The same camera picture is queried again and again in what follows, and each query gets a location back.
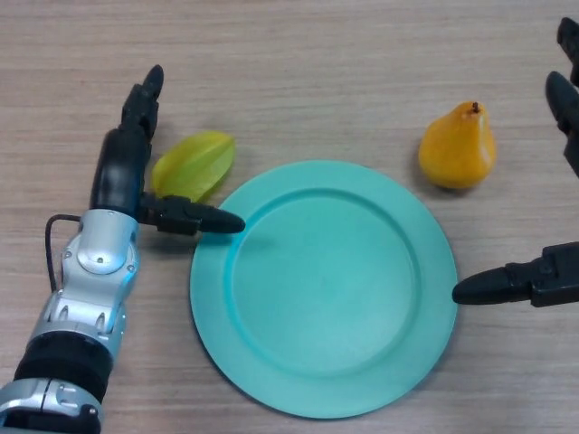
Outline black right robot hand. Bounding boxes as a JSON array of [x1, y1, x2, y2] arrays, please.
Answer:
[[451, 16, 579, 308]]

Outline green round plate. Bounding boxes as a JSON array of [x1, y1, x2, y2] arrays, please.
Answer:
[[189, 160, 458, 420]]

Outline yellow starfruit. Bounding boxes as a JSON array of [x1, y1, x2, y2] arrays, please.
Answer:
[[150, 130, 237, 203]]

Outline orange yellow pear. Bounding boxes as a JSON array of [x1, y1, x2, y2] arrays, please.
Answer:
[[418, 100, 498, 190]]

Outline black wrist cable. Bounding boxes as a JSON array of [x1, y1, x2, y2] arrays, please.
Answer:
[[44, 214, 85, 290]]

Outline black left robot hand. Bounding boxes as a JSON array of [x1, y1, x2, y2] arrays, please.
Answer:
[[89, 64, 247, 236]]

